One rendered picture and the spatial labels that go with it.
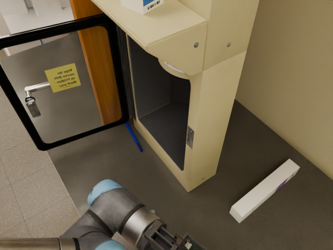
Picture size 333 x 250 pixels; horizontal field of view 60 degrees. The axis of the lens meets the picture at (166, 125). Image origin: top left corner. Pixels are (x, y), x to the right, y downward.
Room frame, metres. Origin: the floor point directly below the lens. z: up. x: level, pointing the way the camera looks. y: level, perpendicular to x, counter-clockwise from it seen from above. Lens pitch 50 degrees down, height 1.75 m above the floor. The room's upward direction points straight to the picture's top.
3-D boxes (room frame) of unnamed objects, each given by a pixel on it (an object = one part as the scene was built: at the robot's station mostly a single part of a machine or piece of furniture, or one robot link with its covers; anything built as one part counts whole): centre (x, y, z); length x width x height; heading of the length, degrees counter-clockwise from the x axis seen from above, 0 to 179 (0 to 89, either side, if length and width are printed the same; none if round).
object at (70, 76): (0.59, 0.27, 1.19); 0.30 x 0.01 x 0.40; 115
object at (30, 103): (0.53, 0.36, 1.18); 0.02 x 0.02 x 0.06; 25
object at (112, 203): (0.26, 0.11, 1.16); 0.11 x 0.09 x 0.08; 50
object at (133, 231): (0.22, 0.05, 1.16); 0.08 x 0.05 x 0.08; 140
